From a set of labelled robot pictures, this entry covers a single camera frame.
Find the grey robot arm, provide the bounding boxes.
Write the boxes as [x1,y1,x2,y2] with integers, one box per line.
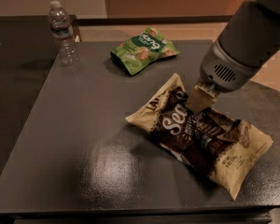
[187,0,280,113]

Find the clear plastic water bottle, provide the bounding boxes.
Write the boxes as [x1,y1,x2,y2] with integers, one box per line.
[49,0,78,66]

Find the brown sea salt chip bag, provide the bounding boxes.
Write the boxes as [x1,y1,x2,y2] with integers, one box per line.
[126,74,273,199]

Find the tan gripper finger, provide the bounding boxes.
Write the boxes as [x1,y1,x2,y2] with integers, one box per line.
[186,82,218,113]

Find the green rice chip bag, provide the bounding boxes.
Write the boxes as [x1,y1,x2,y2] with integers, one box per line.
[110,27,179,76]

